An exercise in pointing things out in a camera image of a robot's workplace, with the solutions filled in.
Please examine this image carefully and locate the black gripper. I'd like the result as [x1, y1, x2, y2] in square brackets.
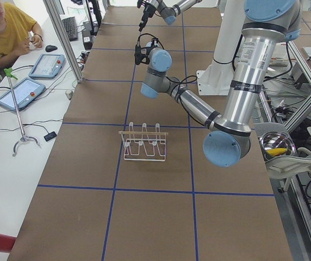
[141, 38, 161, 63]
[139, 1, 156, 32]

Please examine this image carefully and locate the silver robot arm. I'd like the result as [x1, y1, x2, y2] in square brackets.
[137, 0, 201, 32]
[134, 1, 302, 167]

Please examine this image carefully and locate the black keyboard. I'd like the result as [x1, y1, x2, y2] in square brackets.
[61, 16, 78, 41]

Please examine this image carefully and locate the black computer mouse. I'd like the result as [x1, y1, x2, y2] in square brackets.
[45, 45, 58, 52]

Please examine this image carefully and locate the blue teach pendant far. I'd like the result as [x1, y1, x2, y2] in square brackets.
[28, 54, 65, 79]

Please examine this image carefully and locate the blue teach pendant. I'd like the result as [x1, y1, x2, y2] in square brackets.
[0, 77, 45, 110]
[28, 54, 65, 79]

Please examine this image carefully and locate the blue teach pendant near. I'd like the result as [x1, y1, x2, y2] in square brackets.
[0, 77, 45, 110]

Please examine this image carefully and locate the small black device on table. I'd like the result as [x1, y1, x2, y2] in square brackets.
[43, 132, 57, 142]

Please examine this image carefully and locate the metal grabber stick green tip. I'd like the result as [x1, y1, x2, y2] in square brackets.
[4, 68, 41, 157]

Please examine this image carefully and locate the person in yellow shirt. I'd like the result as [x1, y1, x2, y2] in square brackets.
[0, 1, 43, 72]

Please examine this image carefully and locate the black camera cable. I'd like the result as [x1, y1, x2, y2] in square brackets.
[136, 33, 200, 90]

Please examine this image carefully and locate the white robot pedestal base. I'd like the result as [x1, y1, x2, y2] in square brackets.
[197, 0, 245, 96]

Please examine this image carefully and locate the white wire cup holder rack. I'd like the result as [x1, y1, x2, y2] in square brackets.
[119, 122, 169, 162]

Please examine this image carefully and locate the aluminium frame post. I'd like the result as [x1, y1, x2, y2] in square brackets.
[43, 0, 83, 83]

